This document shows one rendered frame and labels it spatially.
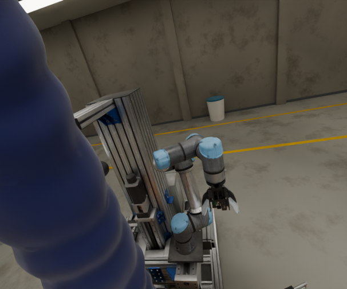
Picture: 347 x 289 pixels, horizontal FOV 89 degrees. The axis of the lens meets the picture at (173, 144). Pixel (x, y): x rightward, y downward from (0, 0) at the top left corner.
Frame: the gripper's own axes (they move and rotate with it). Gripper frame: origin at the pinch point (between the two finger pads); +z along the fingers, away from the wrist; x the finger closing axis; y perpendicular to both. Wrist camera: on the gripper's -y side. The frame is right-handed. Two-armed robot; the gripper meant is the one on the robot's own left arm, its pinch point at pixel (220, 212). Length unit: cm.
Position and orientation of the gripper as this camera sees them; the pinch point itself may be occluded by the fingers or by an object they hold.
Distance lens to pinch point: 83.3
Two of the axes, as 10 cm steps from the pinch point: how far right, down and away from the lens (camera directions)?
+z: 2.2, 8.8, 4.2
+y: -1.1, 4.5, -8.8
